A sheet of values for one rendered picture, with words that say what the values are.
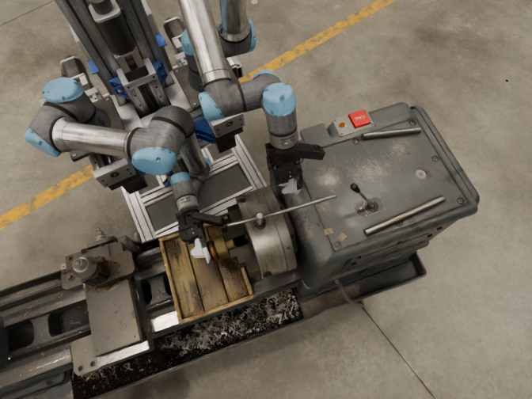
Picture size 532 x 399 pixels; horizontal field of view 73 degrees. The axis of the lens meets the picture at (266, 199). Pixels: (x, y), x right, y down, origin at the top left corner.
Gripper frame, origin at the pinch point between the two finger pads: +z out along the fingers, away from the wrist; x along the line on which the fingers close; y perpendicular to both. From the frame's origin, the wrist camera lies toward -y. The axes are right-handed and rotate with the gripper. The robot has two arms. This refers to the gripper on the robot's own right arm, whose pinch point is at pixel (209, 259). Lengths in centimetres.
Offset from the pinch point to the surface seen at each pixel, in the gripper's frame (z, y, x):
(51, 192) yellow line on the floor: -117, 105, -110
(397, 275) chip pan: 23, -79, -56
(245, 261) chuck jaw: 5.5, -11.7, 1.6
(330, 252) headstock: 15.1, -36.8, 15.6
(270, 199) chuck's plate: -8.6, -25.8, 12.9
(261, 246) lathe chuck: 5.1, -18.0, 11.5
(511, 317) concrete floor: 64, -153, -110
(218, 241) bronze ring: -4.6, -4.8, 1.9
